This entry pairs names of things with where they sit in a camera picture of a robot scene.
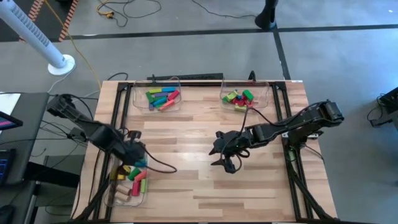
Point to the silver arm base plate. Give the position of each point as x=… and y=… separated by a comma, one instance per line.
x=312, y=135

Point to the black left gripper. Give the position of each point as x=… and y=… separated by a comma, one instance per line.
x=133, y=151

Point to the small black clamp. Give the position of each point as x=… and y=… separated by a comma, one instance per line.
x=252, y=75

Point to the black hazard striped mat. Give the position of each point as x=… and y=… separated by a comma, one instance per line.
x=53, y=21

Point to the black power strip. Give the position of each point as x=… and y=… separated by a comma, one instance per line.
x=192, y=76

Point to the long purple block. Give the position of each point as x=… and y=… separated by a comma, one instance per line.
x=151, y=107

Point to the black desk base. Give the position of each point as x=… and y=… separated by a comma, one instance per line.
x=56, y=174

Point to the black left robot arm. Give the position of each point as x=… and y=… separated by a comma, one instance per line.
x=99, y=135

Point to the white tower fan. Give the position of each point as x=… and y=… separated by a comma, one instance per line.
x=28, y=34

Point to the orange cylinder block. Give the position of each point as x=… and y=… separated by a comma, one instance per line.
x=140, y=176

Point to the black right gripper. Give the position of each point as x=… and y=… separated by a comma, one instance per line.
x=237, y=143

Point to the orange rectangular block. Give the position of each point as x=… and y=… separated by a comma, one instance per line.
x=167, y=105

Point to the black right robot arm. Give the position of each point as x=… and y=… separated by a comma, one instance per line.
x=295, y=126

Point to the yellow cylinder block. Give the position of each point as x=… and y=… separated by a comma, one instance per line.
x=120, y=177

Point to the white paper sheet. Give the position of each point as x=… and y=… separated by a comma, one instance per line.
x=9, y=102

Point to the lime green cylinder block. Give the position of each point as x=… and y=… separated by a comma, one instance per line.
x=143, y=185

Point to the black equipment box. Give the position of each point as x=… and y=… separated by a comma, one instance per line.
x=390, y=102

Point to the clear plastic bin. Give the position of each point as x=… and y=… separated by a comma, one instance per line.
x=140, y=109
x=262, y=90
x=124, y=202

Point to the black backlit keyboard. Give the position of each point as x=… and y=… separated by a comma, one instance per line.
x=6, y=168

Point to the blue cylinder block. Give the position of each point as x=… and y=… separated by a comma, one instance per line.
x=141, y=162

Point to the red cylinder block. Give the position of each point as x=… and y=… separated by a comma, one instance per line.
x=136, y=188
x=173, y=95

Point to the red arch block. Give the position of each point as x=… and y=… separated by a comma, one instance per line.
x=240, y=101

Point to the monitor with pink screen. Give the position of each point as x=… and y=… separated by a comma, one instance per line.
x=7, y=123

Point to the gray side desk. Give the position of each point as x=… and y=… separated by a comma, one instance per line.
x=31, y=130

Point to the lime green triangle block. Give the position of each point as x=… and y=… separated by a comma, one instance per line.
x=240, y=108

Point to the short purple block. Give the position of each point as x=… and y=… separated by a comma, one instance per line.
x=161, y=94

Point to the long lime green block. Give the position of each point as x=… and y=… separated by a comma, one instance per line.
x=155, y=91

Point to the green rectangular block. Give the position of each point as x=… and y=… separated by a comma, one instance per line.
x=158, y=106
x=150, y=97

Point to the green chunky block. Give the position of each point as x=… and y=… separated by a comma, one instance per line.
x=224, y=99

